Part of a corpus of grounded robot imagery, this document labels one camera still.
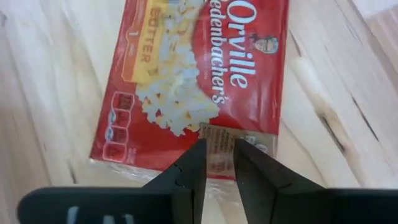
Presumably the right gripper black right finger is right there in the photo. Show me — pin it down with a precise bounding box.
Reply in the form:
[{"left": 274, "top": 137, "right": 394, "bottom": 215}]
[{"left": 233, "top": 138, "right": 398, "bottom": 224}]

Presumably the red popcorn bag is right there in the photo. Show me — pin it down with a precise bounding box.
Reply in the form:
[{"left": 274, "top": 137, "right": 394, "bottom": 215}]
[{"left": 89, "top": 0, "right": 290, "bottom": 181}]

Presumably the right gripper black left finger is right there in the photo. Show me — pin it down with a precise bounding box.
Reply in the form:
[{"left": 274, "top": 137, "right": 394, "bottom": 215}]
[{"left": 17, "top": 138, "right": 208, "bottom": 224}]

